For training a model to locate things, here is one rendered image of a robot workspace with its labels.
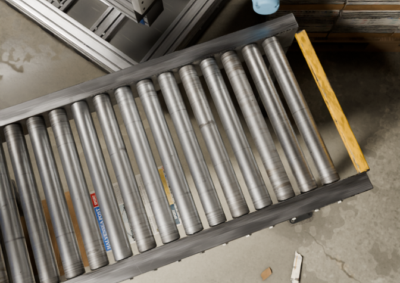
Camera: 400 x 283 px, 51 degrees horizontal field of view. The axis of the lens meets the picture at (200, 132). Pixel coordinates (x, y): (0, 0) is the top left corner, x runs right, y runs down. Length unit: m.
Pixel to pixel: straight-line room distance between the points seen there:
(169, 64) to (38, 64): 1.14
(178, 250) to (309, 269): 0.95
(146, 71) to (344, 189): 0.63
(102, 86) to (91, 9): 0.87
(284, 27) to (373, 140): 0.98
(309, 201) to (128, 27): 1.19
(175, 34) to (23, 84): 0.81
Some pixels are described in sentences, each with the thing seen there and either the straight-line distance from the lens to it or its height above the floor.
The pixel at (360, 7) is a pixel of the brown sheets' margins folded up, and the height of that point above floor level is 0.40.
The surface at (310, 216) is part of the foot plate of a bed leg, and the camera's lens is 1.97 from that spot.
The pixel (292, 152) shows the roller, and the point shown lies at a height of 0.80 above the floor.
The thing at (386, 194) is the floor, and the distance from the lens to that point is 2.09.
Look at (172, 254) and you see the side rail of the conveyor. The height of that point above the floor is 0.80.
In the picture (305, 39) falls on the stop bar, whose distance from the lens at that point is 1.26.
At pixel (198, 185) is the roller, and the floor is 0.79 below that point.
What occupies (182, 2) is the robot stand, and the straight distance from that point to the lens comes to 2.02.
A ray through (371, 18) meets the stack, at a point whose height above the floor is 0.30.
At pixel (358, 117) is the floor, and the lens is 2.12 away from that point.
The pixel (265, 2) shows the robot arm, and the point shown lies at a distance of 1.21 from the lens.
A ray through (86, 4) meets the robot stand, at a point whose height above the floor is 0.21.
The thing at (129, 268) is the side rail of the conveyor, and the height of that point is 0.80.
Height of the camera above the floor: 1.91
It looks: 75 degrees down
